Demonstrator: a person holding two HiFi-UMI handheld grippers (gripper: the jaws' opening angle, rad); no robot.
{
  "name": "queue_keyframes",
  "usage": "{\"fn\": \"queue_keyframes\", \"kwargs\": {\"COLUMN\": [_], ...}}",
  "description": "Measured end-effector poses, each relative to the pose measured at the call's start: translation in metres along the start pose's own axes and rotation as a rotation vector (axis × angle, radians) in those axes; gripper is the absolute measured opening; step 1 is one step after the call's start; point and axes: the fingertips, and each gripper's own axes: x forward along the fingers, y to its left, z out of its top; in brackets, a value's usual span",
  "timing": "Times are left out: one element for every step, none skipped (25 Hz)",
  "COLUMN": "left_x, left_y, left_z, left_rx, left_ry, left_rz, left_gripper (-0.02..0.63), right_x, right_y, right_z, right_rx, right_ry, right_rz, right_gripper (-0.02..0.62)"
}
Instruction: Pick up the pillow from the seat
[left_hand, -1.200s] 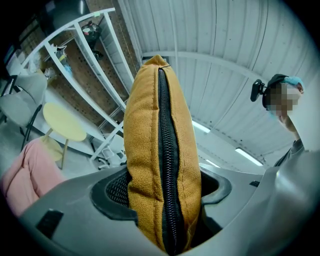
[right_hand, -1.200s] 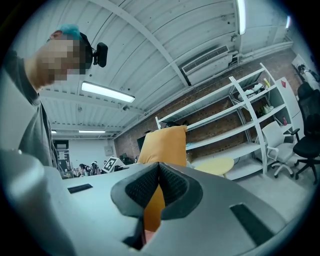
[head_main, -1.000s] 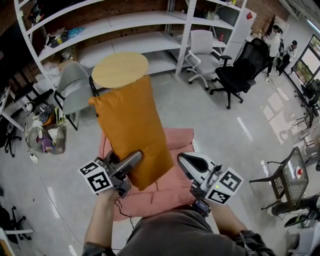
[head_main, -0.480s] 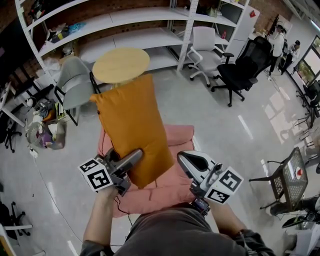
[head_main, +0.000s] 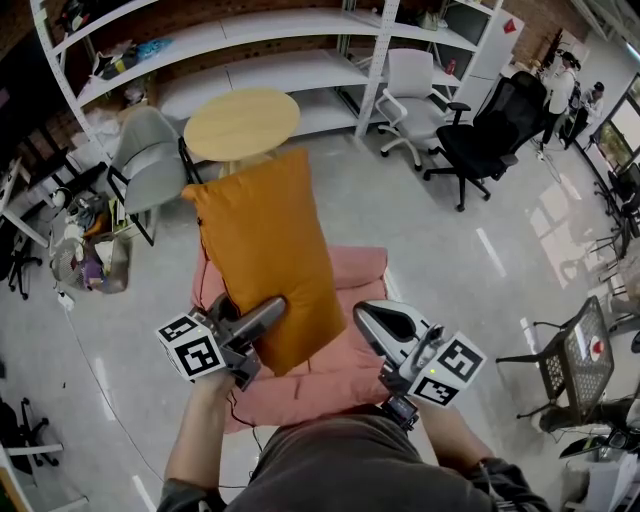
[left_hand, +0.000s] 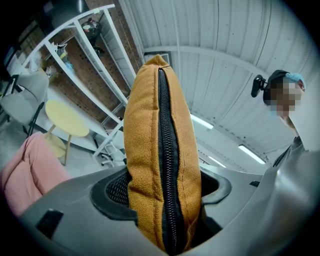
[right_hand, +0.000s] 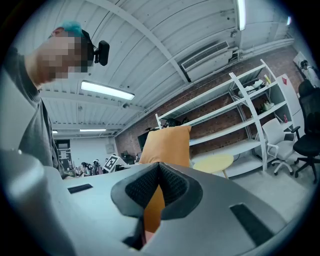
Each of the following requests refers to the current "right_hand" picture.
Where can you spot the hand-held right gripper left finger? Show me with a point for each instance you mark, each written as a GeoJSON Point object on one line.
{"type": "Point", "coordinates": [105, 212]}

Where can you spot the white cabinet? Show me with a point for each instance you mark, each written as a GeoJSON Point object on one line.
{"type": "Point", "coordinates": [291, 100]}

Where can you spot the white office chair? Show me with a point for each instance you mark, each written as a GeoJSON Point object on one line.
{"type": "Point", "coordinates": [280, 142]}

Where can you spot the ceiling dome camera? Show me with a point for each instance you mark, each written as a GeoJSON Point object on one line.
{"type": "Point", "coordinates": [126, 105]}

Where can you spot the round wooden side table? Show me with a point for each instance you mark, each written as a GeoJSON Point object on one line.
{"type": "Point", "coordinates": [212, 162]}

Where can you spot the white air conditioner unit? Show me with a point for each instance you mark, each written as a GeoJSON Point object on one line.
{"type": "Point", "coordinates": [207, 62]}

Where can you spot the black wall monitor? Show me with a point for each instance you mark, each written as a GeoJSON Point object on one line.
{"type": "Point", "coordinates": [142, 142]}

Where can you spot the black mesh office chair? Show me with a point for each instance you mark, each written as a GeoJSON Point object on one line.
{"type": "Point", "coordinates": [308, 125]}

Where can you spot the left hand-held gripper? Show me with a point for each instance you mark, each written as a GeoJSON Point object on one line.
{"type": "Point", "coordinates": [111, 163]}

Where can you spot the orange cushion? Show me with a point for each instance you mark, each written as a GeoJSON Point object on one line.
{"type": "Point", "coordinates": [167, 145]}

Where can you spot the white shelf unit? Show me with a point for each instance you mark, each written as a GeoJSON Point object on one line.
{"type": "Point", "coordinates": [225, 149]}

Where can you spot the red bottle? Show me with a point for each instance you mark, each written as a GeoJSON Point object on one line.
{"type": "Point", "coordinates": [285, 119]}

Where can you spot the person's head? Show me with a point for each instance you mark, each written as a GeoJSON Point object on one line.
{"type": "Point", "coordinates": [57, 57]}

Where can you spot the fluorescent ceiling light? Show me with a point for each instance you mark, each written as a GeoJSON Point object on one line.
{"type": "Point", "coordinates": [92, 130]}
{"type": "Point", "coordinates": [107, 90]}
{"type": "Point", "coordinates": [241, 15]}

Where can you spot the black head-mounted camera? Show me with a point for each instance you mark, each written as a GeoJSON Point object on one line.
{"type": "Point", "coordinates": [103, 52]}

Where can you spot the person's grey shirt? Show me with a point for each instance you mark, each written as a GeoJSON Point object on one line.
{"type": "Point", "coordinates": [37, 130]}

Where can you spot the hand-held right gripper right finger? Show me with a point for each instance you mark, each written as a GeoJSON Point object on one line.
{"type": "Point", "coordinates": [212, 212]}

